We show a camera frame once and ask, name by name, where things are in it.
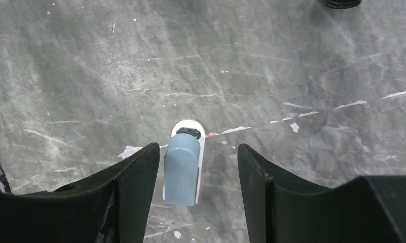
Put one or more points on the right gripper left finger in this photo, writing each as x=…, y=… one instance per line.
x=111, y=205

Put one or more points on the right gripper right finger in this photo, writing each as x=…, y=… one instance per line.
x=283, y=207

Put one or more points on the blue mini stapler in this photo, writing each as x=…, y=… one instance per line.
x=183, y=162

